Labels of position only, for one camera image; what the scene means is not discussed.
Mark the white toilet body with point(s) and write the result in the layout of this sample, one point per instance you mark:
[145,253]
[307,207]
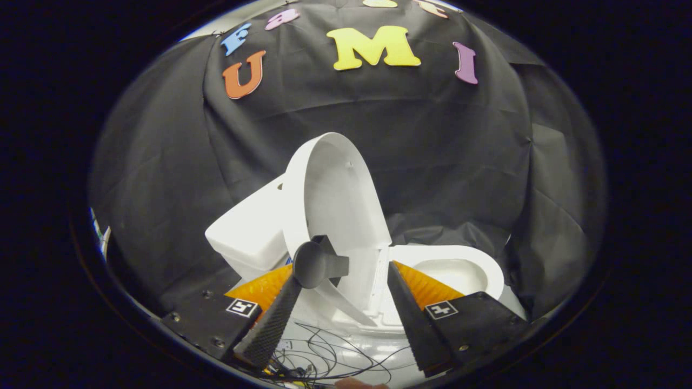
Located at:
[254,270]

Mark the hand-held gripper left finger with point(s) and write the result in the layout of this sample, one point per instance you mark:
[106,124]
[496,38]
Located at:
[270,329]

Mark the white toilet tank cover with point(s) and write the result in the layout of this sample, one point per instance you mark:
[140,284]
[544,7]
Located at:
[246,221]

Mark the white toilet lid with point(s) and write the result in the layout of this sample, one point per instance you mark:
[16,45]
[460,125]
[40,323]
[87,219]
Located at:
[335,205]

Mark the white toilet seat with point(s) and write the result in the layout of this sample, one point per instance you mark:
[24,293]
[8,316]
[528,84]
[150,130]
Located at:
[481,259]

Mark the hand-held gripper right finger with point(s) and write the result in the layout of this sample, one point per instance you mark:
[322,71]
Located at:
[416,324]

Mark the black backdrop cloth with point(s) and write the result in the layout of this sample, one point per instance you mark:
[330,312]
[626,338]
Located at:
[432,135]

